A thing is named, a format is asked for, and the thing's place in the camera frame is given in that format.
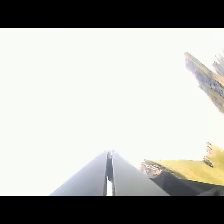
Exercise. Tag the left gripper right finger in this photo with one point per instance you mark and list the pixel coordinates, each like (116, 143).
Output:
(131, 180)

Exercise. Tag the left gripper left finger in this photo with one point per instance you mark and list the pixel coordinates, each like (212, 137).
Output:
(88, 178)

